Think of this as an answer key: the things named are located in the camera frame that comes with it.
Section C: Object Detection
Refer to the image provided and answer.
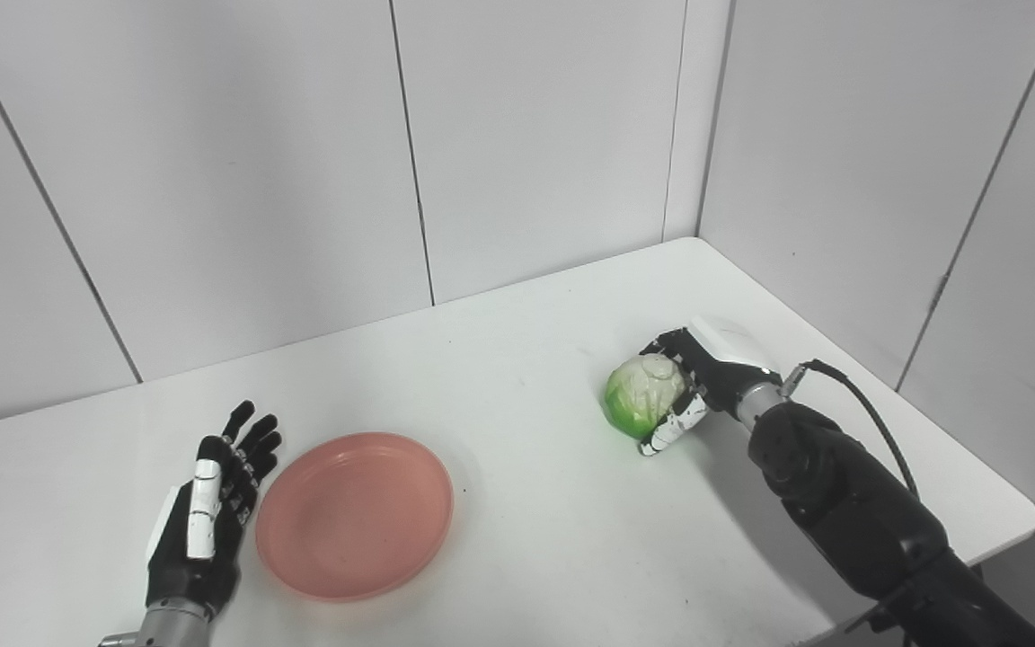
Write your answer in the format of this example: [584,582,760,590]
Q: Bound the pink plate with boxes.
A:
[255,432,456,603]

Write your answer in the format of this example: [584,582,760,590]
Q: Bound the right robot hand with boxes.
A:
[638,315,783,457]

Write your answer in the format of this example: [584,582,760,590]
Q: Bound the green white cabbage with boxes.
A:
[604,353,689,440]

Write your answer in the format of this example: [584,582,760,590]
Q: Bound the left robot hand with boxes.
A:
[146,400,284,621]

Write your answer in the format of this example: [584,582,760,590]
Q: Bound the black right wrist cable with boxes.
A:
[780,359,921,501]

